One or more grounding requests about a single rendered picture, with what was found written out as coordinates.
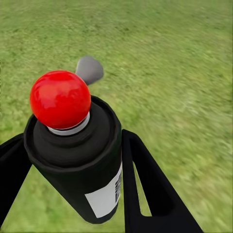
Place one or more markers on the pesticide atomizer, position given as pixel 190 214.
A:
pixel 75 140

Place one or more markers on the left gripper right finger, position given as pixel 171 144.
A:
pixel 169 213

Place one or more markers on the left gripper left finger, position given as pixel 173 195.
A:
pixel 14 168

